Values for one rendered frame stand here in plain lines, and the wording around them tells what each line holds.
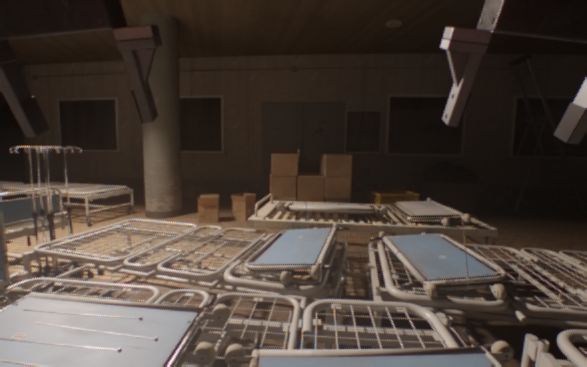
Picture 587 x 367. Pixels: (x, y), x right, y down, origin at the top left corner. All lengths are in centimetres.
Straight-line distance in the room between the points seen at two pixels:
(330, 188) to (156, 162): 285
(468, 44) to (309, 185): 391
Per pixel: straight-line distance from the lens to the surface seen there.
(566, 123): 45
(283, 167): 415
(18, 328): 133
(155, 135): 515
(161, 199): 519
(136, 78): 37
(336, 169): 422
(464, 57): 38
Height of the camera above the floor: 114
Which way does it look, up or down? 6 degrees down
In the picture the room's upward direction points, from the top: 1 degrees clockwise
